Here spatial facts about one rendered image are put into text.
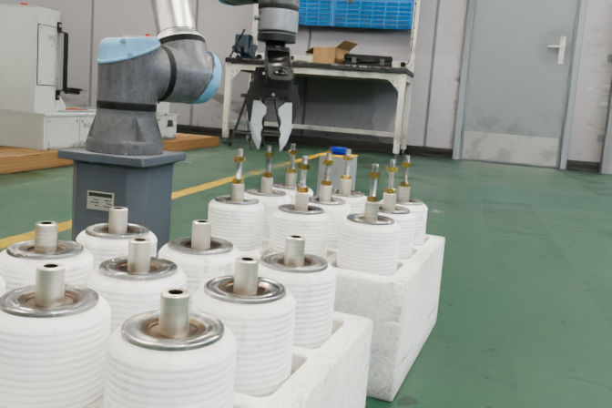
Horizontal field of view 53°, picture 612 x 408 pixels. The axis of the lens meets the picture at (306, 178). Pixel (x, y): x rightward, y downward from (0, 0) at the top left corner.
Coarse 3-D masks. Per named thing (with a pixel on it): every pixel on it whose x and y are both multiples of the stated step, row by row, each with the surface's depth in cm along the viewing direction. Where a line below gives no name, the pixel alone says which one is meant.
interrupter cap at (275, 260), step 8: (264, 256) 69; (272, 256) 69; (280, 256) 70; (304, 256) 70; (312, 256) 71; (264, 264) 66; (272, 264) 66; (280, 264) 66; (304, 264) 68; (312, 264) 68; (320, 264) 68; (296, 272) 65; (304, 272) 65
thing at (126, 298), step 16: (96, 272) 60; (96, 288) 58; (112, 288) 57; (128, 288) 57; (144, 288) 57; (160, 288) 58; (112, 304) 57; (128, 304) 57; (144, 304) 57; (112, 320) 57
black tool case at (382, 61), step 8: (344, 56) 538; (352, 56) 536; (360, 56) 536; (368, 56) 535; (376, 56) 534; (384, 56) 534; (344, 64) 538; (352, 64) 537; (360, 64) 536; (368, 64) 535; (376, 64) 534; (384, 64) 534; (392, 64) 534
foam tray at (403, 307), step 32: (256, 256) 98; (416, 256) 106; (352, 288) 92; (384, 288) 90; (416, 288) 99; (384, 320) 90; (416, 320) 103; (384, 352) 91; (416, 352) 107; (384, 384) 91
